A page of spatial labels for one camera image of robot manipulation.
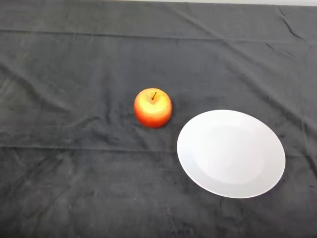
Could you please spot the red yellow apple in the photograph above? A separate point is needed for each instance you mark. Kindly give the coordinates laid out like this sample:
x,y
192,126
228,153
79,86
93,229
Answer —
x,y
152,111

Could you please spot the white round plate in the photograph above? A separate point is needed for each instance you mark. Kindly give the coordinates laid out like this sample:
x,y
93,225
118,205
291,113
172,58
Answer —
x,y
230,153

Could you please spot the black table cloth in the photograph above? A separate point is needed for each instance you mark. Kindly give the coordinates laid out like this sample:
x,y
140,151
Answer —
x,y
74,173

